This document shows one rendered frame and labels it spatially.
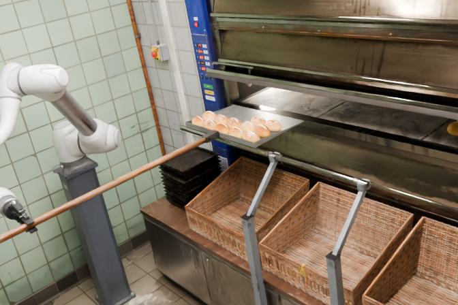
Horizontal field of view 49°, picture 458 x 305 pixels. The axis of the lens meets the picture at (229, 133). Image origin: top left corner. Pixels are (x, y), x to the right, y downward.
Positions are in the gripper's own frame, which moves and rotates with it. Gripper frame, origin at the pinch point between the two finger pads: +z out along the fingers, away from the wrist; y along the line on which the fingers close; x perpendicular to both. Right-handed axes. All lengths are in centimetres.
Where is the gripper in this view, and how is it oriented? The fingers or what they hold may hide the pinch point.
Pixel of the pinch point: (29, 224)
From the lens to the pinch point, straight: 220.8
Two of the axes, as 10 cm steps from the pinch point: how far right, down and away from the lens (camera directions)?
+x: -7.4, 3.7, -5.7
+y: 1.5, 9.1, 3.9
